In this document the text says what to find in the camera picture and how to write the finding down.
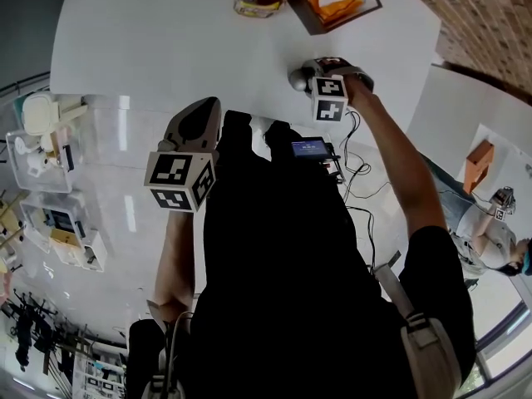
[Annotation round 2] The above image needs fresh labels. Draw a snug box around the white lidded container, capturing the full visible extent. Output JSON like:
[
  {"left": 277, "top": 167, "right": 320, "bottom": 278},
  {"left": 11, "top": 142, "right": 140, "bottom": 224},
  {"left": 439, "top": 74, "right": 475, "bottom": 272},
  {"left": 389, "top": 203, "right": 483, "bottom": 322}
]
[{"left": 21, "top": 91, "right": 58, "bottom": 136}]

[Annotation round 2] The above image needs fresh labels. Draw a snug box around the person's right forearm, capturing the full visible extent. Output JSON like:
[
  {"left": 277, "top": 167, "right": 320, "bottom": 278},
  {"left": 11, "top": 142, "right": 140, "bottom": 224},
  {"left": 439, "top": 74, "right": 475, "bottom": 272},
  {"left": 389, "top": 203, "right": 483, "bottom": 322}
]
[{"left": 345, "top": 76, "right": 449, "bottom": 240}]

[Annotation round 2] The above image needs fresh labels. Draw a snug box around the orange cardboard box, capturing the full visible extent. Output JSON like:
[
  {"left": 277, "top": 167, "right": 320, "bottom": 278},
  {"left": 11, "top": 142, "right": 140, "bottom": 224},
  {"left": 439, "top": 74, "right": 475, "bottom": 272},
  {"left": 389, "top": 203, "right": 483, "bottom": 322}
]
[{"left": 462, "top": 139, "right": 496, "bottom": 195}]

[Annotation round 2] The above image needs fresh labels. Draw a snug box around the grey strap harness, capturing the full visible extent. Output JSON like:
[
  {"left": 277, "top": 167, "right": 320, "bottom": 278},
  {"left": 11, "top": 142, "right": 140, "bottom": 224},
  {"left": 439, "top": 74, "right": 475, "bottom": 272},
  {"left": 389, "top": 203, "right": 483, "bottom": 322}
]
[{"left": 140, "top": 298, "right": 195, "bottom": 399}]

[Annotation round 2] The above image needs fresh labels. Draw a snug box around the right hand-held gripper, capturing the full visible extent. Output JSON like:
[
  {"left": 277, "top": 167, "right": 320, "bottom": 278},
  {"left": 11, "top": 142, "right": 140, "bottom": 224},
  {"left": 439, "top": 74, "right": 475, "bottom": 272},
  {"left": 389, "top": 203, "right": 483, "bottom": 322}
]
[{"left": 303, "top": 56, "right": 375, "bottom": 123}]

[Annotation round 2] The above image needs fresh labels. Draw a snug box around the small white box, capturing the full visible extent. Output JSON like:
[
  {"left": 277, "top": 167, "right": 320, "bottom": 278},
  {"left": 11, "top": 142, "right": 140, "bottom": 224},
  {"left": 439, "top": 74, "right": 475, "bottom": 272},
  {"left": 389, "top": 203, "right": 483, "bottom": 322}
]
[{"left": 80, "top": 229, "right": 109, "bottom": 273}]

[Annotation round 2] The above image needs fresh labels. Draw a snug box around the small device with blue screen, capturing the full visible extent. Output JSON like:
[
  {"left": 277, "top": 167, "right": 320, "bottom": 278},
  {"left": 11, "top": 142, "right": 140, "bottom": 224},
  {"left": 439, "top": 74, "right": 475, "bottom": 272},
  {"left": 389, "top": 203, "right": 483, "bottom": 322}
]
[{"left": 290, "top": 136, "right": 346, "bottom": 185}]

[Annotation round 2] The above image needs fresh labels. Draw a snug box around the person's black clothing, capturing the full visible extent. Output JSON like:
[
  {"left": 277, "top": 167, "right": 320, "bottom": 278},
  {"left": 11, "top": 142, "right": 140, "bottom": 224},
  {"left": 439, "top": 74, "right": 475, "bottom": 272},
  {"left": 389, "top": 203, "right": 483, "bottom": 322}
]
[{"left": 124, "top": 110, "right": 477, "bottom": 399}]

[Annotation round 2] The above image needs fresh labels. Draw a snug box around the black cable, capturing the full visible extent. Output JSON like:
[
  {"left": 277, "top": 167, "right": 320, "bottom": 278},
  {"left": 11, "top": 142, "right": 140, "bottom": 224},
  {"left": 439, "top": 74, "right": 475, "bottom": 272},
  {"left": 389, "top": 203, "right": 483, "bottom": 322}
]
[{"left": 338, "top": 110, "right": 394, "bottom": 273}]

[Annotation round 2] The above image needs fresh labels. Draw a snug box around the grey computer mouse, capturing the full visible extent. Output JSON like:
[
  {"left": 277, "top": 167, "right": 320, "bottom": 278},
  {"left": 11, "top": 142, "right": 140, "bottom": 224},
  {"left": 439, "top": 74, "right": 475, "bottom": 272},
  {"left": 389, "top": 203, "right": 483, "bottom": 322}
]
[{"left": 289, "top": 67, "right": 315, "bottom": 94}]

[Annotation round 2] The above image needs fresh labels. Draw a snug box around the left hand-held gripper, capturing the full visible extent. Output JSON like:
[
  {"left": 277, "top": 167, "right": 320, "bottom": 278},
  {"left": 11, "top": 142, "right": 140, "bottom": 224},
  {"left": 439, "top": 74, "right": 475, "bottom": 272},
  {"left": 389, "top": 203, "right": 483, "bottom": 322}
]
[{"left": 144, "top": 96, "right": 221, "bottom": 214}]

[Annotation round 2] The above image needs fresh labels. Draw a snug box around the clear plastic storage bin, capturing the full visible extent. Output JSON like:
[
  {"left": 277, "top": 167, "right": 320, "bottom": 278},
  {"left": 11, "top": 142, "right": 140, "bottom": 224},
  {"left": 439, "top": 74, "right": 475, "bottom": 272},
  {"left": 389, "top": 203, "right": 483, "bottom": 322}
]
[
  {"left": 5, "top": 127, "right": 87, "bottom": 195},
  {"left": 19, "top": 191, "right": 91, "bottom": 258}
]

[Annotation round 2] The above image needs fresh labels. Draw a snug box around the person's left forearm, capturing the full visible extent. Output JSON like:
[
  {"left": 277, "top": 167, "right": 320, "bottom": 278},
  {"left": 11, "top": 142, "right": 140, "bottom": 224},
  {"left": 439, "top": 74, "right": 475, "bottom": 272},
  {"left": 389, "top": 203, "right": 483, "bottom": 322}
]
[{"left": 152, "top": 209, "right": 196, "bottom": 319}]

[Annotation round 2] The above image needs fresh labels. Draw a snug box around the grey shoulder bag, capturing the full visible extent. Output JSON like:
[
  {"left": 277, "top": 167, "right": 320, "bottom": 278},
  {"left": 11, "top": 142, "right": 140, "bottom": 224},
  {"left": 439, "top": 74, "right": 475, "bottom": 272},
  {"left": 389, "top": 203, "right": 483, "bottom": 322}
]
[{"left": 372, "top": 262, "right": 463, "bottom": 399}]

